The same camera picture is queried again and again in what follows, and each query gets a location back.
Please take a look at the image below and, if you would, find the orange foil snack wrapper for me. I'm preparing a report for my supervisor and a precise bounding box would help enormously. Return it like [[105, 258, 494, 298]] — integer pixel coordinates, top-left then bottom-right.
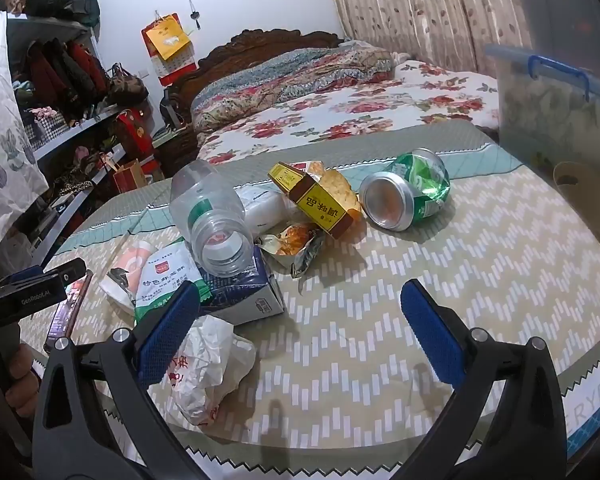
[[254, 222, 327, 279]]

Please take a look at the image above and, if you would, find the brown patterned handbag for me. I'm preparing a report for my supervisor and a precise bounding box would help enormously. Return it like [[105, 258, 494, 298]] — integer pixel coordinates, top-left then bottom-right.
[[107, 62, 148, 106]]

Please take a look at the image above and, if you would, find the blue white milk carton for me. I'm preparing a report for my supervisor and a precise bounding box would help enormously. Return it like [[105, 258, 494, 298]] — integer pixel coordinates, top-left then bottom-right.
[[197, 245, 287, 326]]

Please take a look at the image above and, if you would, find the red wall calendar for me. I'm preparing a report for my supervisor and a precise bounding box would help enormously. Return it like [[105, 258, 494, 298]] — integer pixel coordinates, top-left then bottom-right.
[[141, 12, 198, 86]]

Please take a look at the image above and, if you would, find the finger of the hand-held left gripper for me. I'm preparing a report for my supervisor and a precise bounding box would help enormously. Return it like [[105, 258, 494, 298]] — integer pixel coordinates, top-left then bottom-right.
[[0, 258, 88, 288]]

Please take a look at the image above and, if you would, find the metal shelf rack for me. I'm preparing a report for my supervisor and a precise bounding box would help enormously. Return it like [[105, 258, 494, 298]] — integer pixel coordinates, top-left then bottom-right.
[[5, 15, 153, 271]]

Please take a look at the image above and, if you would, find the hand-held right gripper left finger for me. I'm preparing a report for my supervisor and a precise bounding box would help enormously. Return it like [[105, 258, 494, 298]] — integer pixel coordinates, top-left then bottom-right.
[[32, 280, 216, 480]]

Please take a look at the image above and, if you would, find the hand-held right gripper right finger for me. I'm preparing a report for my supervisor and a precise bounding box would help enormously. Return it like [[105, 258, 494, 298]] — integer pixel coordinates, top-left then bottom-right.
[[400, 279, 568, 480]]

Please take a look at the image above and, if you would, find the beige leaf print curtain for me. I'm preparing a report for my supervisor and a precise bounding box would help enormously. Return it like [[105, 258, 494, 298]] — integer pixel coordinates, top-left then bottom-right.
[[322, 0, 536, 73]]

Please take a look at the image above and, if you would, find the yellow brown carton box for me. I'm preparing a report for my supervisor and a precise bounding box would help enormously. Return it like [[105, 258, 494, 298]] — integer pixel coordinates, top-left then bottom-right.
[[267, 161, 358, 241]]

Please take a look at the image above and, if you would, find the row of dark red handbags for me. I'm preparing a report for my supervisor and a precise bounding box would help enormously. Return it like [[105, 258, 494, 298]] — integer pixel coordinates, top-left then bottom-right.
[[25, 40, 111, 111]]

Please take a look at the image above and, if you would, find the clear storage box blue handle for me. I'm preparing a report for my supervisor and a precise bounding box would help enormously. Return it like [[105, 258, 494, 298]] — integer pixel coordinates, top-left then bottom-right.
[[484, 42, 600, 171]]

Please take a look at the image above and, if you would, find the beige plastic bin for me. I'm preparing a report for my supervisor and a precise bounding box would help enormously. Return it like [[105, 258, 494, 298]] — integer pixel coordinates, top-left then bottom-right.
[[552, 161, 600, 266]]

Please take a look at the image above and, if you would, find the white floral bedsheet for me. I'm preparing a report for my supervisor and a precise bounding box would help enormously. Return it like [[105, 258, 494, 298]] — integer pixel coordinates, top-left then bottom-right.
[[197, 60, 501, 166]]

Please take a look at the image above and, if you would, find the green white snack packet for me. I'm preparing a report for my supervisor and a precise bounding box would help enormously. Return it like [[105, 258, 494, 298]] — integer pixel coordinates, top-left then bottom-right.
[[134, 242, 211, 326]]

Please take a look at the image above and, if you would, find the dark wooden bedside table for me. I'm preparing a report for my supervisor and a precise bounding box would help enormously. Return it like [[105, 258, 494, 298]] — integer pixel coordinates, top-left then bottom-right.
[[152, 125, 201, 178]]

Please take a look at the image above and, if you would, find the clear plastic bottle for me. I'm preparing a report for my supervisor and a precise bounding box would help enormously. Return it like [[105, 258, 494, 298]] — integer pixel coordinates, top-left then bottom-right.
[[170, 159, 256, 277]]

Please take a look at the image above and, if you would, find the yellow paper bag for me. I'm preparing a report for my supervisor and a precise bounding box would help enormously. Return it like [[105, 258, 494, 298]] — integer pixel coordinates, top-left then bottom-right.
[[145, 15, 193, 61]]

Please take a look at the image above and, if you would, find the person's left hand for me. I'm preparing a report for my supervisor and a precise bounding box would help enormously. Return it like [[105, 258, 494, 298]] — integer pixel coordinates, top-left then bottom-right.
[[5, 344, 47, 418]]

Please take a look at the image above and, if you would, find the carved wooden headboard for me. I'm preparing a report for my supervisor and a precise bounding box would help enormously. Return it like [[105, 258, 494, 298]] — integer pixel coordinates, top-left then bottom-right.
[[167, 28, 346, 111]]

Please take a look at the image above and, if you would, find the white printed cloth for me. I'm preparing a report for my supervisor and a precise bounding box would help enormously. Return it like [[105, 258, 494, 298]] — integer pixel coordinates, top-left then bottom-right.
[[0, 10, 48, 256]]

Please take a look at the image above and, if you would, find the brown paper bag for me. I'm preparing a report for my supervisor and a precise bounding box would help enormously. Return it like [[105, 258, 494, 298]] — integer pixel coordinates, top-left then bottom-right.
[[112, 157, 156, 193]]

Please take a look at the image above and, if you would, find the white paper wrapper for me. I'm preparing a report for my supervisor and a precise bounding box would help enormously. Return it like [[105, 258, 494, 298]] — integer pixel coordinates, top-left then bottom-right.
[[167, 314, 257, 426]]

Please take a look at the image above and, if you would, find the floral pillow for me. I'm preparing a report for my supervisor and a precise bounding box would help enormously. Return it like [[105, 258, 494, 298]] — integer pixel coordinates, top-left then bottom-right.
[[190, 40, 396, 133]]

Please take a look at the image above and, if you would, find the white tissue pack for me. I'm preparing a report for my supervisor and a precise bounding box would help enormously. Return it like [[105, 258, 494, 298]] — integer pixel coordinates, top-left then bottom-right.
[[235, 185, 297, 237]]

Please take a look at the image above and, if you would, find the pale orange white wrapper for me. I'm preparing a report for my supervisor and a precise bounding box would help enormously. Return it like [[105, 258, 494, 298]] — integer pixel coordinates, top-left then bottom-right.
[[99, 240, 153, 316]]

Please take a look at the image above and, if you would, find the crushed green drink can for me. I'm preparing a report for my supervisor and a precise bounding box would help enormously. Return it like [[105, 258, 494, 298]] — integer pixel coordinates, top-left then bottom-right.
[[358, 148, 452, 232]]

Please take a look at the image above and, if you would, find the beige zigzag blanket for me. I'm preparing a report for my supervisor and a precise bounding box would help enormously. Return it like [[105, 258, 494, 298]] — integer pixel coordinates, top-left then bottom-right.
[[17, 120, 600, 466]]

